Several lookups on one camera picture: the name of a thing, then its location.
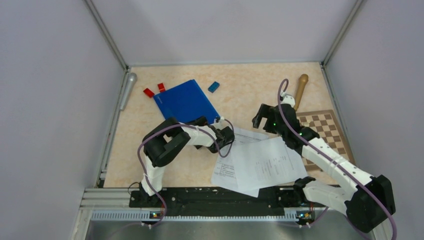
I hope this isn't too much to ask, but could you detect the English printed paper sheet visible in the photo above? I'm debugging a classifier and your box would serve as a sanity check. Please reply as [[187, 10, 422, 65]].
[[230, 137, 308, 191]]

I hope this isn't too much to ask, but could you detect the blue clip file folder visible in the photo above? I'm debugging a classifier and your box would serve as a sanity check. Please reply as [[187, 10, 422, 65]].
[[153, 79, 220, 124]]

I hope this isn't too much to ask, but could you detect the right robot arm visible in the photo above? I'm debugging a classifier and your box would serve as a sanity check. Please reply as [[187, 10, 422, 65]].
[[252, 94, 396, 233]]

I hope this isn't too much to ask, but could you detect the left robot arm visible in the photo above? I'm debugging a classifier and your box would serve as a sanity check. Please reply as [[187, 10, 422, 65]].
[[139, 116, 235, 207]]

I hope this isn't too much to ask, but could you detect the red block near folder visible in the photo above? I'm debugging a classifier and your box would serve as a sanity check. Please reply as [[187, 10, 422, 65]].
[[157, 82, 166, 93]]

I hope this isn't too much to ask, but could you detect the Chinese printed paper sheet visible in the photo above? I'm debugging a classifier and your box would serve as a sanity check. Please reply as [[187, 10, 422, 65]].
[[210, 127, 269, 198]]

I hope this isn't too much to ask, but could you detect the wooden chessboard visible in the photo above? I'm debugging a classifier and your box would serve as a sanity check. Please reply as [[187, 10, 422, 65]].
[[296, 109, 356, 165]]

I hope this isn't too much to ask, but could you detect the blue block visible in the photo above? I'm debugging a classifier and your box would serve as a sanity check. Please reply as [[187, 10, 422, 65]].
[[207, 81, 220, 93]]

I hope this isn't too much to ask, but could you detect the red block far left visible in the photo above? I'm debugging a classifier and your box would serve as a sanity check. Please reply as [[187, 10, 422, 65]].
[[143, 88, 155, 98]]

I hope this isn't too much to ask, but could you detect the silver microphone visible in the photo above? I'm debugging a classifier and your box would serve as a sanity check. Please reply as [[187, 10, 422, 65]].
[[119, 72, 138, 111]]

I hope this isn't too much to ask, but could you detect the wooden pestle handle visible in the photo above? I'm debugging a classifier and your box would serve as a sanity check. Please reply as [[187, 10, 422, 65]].
[[293, 74, 309, 111]]

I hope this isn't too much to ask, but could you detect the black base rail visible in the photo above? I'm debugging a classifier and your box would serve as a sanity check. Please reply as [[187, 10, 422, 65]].
[[129, 186, 322, 217]]

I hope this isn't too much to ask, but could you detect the aluminium frame rail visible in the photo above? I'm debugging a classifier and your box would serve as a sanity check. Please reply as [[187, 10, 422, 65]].
[[80, 188, 319, 224]]

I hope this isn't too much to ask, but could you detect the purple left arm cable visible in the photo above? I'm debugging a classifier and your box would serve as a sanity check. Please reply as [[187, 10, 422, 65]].
[[105, 118, 235, 240]]

